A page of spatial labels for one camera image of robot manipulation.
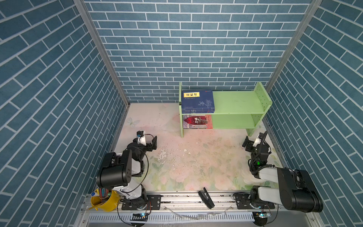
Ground red illustrated book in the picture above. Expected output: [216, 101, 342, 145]
[182, 114, 213, 129]

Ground blue book yellow label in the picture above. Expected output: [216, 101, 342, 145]
[181, 90, 215, 114]

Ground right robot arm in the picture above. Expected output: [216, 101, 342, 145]
[233, 133, 324, 213]

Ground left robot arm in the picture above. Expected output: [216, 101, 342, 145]
[96, 137, 157, 210]

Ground green two-tier shelf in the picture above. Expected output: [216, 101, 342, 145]
[179, 82, 272, 136]

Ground yellow pen holder cup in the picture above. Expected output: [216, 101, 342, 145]
[88, 188, 120, 212]

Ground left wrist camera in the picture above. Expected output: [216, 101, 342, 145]
[137, 131, 147, 146]

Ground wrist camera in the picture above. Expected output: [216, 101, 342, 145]
[137, 131, 147, 146]
[253, 131, 268, 147]

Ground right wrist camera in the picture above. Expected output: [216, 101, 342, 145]
[253, 131, 268, 147]

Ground black clip on rail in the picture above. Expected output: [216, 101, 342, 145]
[198, 187, 215, 209]

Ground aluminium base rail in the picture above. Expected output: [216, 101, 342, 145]
[75, 191, 322, 227]

